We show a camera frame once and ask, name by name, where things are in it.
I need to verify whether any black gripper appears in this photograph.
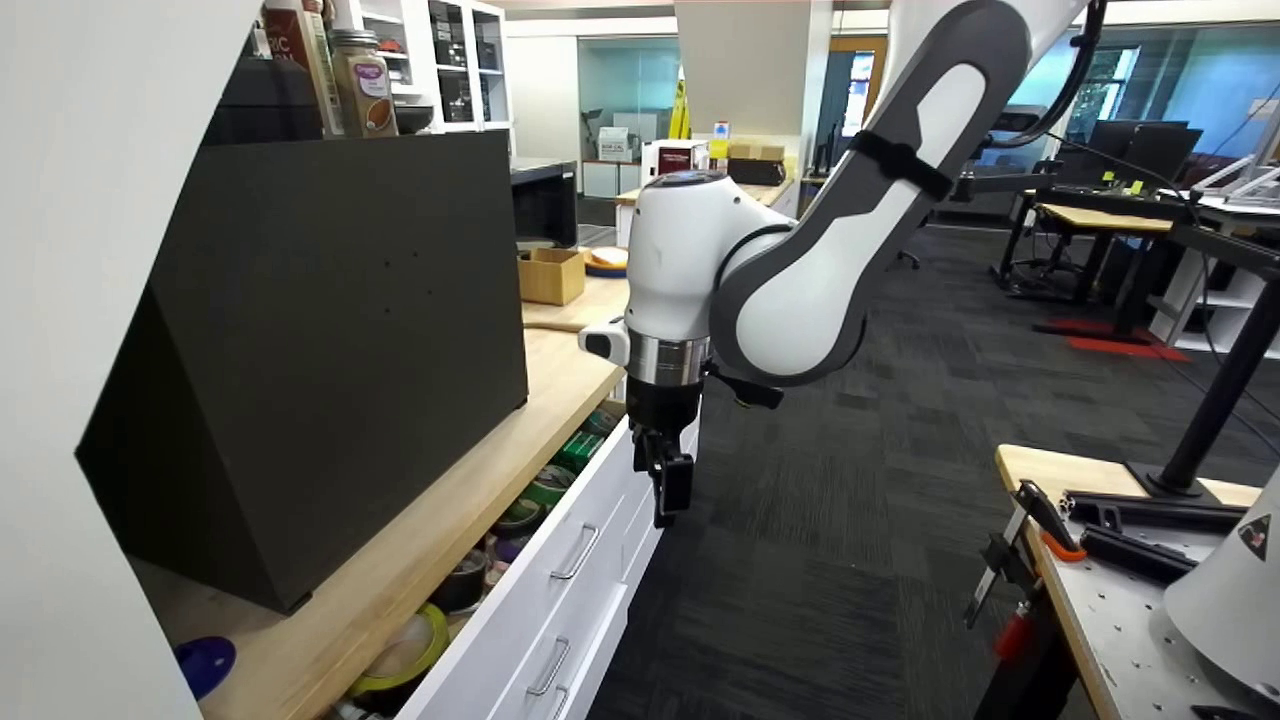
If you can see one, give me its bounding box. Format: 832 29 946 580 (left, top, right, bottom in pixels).
624 380 708 533

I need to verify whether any white shallow cabinet drawer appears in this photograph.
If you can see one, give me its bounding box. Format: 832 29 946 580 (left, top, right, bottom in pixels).
332 395 673 720

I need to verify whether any white deep cabinet drawer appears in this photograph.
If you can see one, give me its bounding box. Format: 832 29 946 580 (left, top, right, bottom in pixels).
483 524 673 720

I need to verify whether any green tape roll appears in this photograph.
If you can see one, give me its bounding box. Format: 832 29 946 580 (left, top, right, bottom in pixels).
554 421 615 480

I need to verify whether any black tape roll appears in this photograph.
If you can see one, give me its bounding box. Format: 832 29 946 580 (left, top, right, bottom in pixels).
429 544 504 621

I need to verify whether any wooden plate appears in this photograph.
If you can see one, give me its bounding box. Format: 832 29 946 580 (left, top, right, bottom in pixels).
579 245 633 280

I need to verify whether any cardboard box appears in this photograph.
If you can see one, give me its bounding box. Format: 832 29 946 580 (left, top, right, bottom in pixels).
516 242 593 313

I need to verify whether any yellow-green tape roll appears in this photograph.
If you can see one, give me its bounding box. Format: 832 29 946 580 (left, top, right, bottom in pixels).
343 599 458 705

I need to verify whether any black appliance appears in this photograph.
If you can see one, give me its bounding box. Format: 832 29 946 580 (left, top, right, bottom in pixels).
509 161 583 254

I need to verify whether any red and white box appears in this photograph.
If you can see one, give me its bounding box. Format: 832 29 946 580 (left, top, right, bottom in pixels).
650 137 713 183

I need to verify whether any black case on table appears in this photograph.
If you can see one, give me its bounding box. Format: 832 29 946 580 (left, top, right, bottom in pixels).
726 142 792 190

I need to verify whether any black metal tool chest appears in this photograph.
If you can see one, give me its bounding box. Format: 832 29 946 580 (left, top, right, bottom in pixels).
73 127 534 621

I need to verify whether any yellow bottle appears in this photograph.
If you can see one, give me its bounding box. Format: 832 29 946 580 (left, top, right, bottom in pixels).
664 73 700 144

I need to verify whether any black and orange clamp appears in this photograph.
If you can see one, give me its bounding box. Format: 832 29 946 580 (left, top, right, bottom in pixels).
1010 472 1094 564

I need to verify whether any red floor mat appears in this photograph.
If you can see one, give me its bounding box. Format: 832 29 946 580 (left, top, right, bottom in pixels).
1037 316 1191 370

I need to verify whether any short black clamp bar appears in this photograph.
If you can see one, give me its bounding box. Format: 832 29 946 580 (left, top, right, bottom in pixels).
1075 527 1200 589

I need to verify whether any black table clamp bar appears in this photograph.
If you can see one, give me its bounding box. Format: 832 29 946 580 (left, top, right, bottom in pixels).
1061 489 1262 540

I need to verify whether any white shelf unit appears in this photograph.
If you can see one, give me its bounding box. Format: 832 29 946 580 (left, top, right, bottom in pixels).
354 0 522 142

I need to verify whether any blue round lid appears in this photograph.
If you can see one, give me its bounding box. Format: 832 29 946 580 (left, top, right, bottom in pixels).
172 632 245 705

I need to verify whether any wood-topped black desk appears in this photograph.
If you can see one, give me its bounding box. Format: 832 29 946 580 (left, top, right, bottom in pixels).
997 180 1210 313

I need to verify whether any black stand pole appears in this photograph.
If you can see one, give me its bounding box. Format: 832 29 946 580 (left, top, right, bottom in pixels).
1127 233 1280 509

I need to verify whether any white side cabinet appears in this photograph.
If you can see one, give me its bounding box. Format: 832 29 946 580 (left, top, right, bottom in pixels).
1148 245 1266 360

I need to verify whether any black block on chest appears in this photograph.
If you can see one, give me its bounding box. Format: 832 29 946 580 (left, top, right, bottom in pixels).
212 54 323 149

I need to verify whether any black computer monitor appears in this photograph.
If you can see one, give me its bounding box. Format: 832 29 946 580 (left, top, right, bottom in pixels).
1084 115 1204 183

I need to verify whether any orange-handled clamp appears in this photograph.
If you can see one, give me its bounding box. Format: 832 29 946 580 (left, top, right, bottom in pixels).
965 533 1050 671

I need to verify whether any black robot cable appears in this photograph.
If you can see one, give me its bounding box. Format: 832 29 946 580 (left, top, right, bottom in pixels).
1010 0 1113 154

